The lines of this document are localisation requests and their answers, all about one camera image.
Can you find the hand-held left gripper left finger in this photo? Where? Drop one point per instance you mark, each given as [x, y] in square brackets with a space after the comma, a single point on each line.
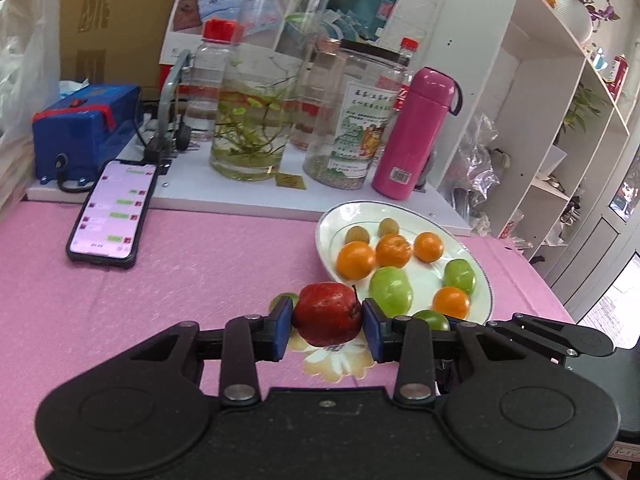
[282, 330]

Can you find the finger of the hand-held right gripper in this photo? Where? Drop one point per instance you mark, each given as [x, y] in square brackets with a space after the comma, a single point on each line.
[550, 337]

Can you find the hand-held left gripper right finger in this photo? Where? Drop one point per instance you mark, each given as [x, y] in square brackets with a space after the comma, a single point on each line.
[372, 332]

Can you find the small green fruit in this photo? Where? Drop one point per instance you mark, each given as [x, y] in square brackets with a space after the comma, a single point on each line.
[431, 320]
[286, 297]

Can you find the red apple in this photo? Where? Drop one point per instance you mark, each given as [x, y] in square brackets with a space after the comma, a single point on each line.
[325, 315]

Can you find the large green fruit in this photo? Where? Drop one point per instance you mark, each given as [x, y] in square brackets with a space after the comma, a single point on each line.
[391, 290]
[459, 276]

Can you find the orange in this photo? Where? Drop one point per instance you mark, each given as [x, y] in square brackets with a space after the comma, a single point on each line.
[355, 261]
[393, 251]
[451, 303]
[428, 246]

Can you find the white plate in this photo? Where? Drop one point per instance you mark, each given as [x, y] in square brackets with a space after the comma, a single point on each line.
[426, 280]

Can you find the small yellow-green fruit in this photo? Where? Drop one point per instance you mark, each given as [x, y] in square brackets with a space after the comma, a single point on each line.
[358, 234]
[388, 226]

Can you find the grey cabinet door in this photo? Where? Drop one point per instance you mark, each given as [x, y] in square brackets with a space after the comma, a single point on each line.
[595, 240]

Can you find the pink floral tablecloth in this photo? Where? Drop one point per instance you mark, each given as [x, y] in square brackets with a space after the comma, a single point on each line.
[175, 285]

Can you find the red snack packet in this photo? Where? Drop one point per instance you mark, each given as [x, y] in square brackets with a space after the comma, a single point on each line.
[511, 225]

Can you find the small gold card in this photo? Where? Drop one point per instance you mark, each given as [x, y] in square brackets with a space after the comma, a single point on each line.
[290, 180]

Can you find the white base board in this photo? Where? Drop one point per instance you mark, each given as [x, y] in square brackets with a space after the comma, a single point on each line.
[210, 195]

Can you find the clear plastic jar with label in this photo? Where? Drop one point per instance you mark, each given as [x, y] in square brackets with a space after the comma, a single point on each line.
[350, 160]

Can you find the crumpled clear plastic bag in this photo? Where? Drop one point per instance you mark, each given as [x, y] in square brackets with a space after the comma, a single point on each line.
[475, 160]

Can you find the pink thermos bottle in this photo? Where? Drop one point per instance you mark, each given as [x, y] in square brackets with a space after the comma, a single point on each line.
[410, 135]

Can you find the tall glass vase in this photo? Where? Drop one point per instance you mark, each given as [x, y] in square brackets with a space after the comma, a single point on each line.
[250, 125]

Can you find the black smartphone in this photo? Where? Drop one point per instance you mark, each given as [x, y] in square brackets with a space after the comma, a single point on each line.
[112, 210]

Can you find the green potted plant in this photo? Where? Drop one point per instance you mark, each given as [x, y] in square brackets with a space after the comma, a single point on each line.
[582, 107]

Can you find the clear bottle with red cap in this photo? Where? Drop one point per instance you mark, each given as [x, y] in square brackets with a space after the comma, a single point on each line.
[205, 85]

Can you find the red spray can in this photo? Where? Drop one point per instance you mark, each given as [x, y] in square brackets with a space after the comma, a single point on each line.
[619, 72]

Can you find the blue machine box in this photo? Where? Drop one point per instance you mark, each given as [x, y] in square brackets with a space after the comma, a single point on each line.
[80, 130]

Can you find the red label bottle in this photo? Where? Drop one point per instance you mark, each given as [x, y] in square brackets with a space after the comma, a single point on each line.
[408, 49]

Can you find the white shelf unit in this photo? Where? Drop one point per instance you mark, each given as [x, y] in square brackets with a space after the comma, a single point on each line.
[480, 35]

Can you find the white ribbed flowerpot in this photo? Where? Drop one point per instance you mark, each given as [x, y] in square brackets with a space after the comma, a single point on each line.
[572, 17]

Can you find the clear plastic bag green print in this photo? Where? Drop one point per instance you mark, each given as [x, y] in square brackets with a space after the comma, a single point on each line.
[25, 85]

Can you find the cardboard box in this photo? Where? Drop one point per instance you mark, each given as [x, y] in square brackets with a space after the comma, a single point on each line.
[125, 10]

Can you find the wall poster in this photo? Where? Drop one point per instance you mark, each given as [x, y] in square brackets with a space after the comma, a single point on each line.
[360, 0]

